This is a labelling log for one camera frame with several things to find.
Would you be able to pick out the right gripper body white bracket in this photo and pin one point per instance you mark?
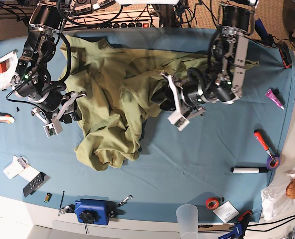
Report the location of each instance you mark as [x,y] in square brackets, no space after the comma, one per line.
[52,126]

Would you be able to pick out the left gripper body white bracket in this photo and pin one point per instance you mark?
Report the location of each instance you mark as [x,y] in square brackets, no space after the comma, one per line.
[183,112]

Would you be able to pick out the olive green t-shirt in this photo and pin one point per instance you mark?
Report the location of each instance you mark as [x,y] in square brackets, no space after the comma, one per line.
[119,84]

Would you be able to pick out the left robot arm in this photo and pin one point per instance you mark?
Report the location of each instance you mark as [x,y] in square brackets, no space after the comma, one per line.
[223,79]

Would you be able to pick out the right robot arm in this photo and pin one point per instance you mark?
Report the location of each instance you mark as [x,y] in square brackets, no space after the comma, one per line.
[32,82]

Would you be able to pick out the white card packet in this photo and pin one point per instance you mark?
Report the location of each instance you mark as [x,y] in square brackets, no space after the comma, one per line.
[20,166]

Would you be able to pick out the blue table cloth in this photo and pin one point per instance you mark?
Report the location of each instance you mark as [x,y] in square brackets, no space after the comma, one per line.
[174,167]

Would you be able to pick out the orange white utility knife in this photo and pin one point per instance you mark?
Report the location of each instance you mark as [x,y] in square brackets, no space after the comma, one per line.
[6,118]

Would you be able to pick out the black remote control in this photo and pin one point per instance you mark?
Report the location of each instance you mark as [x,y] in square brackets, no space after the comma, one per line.
[34,184]

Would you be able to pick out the small green battery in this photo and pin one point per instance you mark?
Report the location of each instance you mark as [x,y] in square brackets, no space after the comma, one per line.
[48,197]

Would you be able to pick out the black white marker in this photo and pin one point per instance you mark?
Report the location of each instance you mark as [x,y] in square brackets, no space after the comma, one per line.
[249,170]

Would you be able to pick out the white power strip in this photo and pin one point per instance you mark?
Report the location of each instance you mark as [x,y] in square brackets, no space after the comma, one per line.
[128,18]

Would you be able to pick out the small red box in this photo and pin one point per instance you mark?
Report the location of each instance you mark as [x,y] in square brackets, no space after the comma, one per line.
[3,67]

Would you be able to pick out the red tape roll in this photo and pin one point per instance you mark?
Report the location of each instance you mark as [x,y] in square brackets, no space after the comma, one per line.
[212,203]

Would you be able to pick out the purple glue tube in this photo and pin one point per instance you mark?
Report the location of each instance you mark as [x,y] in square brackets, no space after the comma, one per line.
[269,93]

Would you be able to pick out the translucent plastic cup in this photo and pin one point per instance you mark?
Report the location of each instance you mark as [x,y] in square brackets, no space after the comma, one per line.
[187,218]

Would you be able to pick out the silver carabiner clip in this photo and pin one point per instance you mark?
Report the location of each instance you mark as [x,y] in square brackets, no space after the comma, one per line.
[124,201]

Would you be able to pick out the purple tape roll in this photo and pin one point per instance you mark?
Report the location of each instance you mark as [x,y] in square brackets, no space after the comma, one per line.
[272,163]

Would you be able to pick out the white paper note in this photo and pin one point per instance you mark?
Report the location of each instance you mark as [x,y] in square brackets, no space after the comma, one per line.
[226,212]

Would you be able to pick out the black red corner clamp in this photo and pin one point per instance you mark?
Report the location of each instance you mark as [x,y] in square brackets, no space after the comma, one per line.
[284,53]

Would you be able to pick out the blue orange bar clamp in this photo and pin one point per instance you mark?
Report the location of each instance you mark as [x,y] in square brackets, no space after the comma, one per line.
[239,228]

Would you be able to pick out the white plastic bag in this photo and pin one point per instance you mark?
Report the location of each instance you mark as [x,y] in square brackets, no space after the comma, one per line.
[274,199]

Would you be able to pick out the red handled screwdriver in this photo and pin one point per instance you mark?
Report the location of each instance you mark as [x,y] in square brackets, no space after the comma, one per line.
[260,139]

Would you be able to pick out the blue clamp mount block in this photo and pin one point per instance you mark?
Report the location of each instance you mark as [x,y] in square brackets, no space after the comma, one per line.
[91,211]

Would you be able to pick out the blue black clamp handle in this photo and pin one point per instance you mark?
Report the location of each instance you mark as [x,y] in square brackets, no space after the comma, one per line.
[266,39]

